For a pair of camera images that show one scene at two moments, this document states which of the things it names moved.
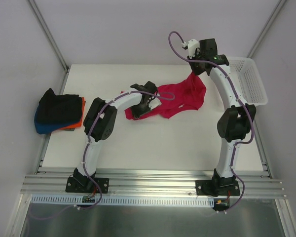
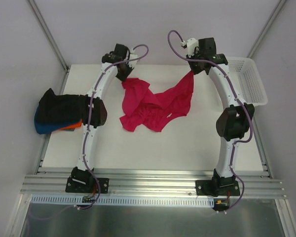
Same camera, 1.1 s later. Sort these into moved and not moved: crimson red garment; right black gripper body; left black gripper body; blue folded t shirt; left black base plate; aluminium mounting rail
Moved: crimson red garment; left black gripper body
Not moved: blue folded t shirt; aluminium mounting rail; left black base plate; right black gripper body
